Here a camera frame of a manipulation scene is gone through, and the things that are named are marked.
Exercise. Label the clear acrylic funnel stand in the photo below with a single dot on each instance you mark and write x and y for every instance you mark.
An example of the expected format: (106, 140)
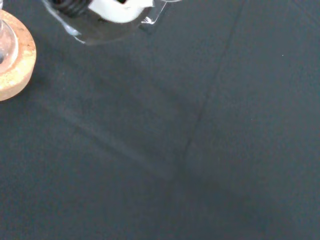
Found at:
(152, 21)

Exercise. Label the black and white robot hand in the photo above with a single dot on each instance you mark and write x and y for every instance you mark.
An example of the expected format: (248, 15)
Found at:
(117, 13)

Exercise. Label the black bench cloth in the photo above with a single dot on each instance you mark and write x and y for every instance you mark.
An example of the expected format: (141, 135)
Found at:
(175, 140)

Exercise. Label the round-bottom glass flask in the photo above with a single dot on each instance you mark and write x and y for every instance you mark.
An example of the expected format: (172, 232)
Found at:
(8, 42)

